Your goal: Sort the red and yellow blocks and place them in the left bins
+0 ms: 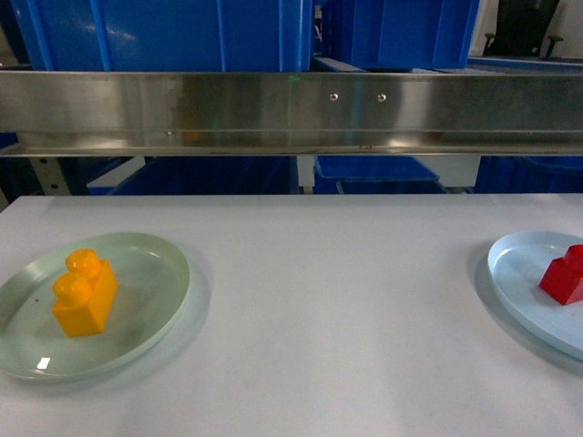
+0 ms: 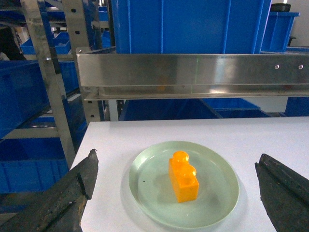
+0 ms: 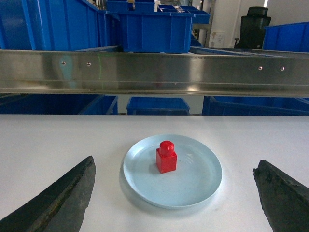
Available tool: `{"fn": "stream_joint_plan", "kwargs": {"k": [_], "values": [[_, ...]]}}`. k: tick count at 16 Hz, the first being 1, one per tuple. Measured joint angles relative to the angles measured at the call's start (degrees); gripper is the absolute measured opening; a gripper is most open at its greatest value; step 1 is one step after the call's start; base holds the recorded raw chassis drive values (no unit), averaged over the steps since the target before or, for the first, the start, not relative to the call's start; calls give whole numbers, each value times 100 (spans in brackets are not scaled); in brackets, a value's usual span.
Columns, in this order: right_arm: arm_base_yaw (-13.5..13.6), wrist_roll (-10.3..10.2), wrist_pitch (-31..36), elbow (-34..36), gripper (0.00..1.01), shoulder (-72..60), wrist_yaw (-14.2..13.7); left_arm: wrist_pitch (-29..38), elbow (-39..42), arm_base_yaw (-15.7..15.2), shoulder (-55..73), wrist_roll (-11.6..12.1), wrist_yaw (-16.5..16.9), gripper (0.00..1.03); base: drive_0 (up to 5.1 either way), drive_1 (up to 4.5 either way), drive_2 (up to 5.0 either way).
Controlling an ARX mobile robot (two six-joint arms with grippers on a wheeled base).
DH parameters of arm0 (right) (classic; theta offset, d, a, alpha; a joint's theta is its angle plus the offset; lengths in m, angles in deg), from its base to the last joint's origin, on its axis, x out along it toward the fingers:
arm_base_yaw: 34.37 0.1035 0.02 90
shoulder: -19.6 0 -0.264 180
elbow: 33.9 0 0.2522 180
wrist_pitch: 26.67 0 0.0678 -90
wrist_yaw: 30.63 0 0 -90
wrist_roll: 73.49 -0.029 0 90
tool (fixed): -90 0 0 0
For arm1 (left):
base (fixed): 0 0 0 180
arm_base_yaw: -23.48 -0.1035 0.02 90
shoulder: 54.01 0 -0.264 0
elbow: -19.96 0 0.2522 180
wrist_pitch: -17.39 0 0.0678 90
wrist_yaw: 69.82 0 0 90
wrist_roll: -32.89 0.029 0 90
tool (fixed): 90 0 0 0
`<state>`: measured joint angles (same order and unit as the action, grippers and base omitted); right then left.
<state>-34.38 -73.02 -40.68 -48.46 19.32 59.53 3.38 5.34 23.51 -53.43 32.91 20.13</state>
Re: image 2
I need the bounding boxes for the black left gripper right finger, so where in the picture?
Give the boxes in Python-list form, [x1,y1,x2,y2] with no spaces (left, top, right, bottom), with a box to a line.
[255,154,309,232]

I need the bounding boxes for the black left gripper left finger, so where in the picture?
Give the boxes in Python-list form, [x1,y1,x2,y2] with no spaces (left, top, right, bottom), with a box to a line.
[0,149,98,232]

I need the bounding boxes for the yellow toy block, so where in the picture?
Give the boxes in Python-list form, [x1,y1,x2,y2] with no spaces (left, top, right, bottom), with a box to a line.
[169,150,199,203]

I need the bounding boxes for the green round plate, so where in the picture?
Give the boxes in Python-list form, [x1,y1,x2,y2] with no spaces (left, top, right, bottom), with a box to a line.
[128,141,239,230]

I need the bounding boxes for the blue bin lower shelf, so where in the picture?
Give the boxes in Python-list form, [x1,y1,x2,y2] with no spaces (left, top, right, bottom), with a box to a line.
[119,98,269,121]

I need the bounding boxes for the large blue bin right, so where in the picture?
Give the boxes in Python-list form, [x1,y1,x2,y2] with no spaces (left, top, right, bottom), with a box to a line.
[261,12,300,53]

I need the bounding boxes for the large blue bin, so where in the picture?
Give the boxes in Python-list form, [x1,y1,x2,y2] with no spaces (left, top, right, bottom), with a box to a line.
[112,0,271,54]
[261,12,300,53]

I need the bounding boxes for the large blue bin left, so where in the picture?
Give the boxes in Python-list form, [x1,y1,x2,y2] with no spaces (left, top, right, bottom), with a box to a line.
[112,0,271,54]

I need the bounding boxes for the stainless steel shelf rail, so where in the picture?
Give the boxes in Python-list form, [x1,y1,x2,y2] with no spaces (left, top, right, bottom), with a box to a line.
[76,48,309,100]

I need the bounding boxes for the steel rack upright post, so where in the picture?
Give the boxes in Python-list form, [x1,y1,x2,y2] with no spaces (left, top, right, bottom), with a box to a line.
[20,0,76,166]

